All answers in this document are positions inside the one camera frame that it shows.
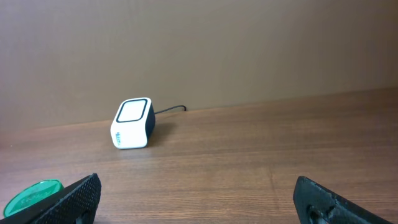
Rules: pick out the white barcode scanner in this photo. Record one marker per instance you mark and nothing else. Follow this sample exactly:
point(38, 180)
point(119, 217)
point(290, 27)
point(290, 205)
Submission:
point(133, 123)

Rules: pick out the green lid jar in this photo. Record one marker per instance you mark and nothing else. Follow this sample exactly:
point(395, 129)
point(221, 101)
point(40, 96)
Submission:
point(32, 195)

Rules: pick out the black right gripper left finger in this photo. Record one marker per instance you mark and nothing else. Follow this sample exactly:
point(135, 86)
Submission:
point(76, 203)

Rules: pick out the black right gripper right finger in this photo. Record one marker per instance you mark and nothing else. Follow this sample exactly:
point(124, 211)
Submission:
point(316, 204)

